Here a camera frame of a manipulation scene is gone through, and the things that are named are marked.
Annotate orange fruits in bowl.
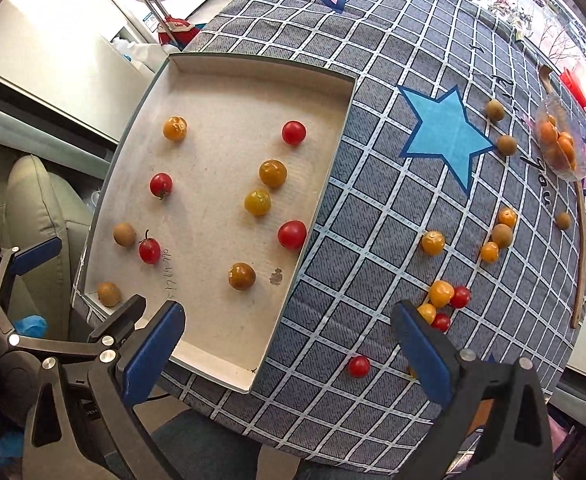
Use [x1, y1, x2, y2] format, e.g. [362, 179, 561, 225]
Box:
[537, 115, 576, 171]

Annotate shallow cardboard tray box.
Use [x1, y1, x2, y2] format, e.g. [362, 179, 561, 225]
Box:
[74, 52, 356, 393]

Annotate green sofa cushion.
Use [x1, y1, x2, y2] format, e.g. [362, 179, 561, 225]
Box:
[0, 154, 96, 340]

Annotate wooden stick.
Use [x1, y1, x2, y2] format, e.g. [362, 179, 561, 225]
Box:
[537, 64, 586, 330]

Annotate blue gloved hand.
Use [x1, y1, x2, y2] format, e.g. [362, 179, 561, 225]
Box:
[13, 315, 48, 338]

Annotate dark orange cherry tomato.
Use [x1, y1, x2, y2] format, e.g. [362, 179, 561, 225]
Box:
[228, 262, 256, 290]

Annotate glass bowl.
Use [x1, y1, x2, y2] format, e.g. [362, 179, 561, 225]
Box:
[534, 92, 586, 181]

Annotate grey checked star tablecloth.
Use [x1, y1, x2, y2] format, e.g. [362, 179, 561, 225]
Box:
[159, 0, 586, 477]

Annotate red cherry tomato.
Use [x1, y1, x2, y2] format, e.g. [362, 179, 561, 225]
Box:
[450, 285, 471, 309]
[347, 356, 371, 378]
[281, 120, 307, 146]
[149, 172, 174, 200]
[277, 220, 307, 252]
[138, 232, 162, 266]
[431, 312, 450, 333]

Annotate red broom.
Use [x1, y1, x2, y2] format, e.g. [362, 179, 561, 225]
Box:
[141, 0, 199, 50]

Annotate yellow cherry tomato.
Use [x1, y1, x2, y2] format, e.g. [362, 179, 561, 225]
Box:
[497, 207, 518, 230]
[429, 280, 455, 309]
[244, 188, 271, 217]
[258, 159, 287, 188]
[163, 116, 188, 142]
[480, 240, 499, 263]
[420, 230, 446, 257]
[417, 302, 437, 325]

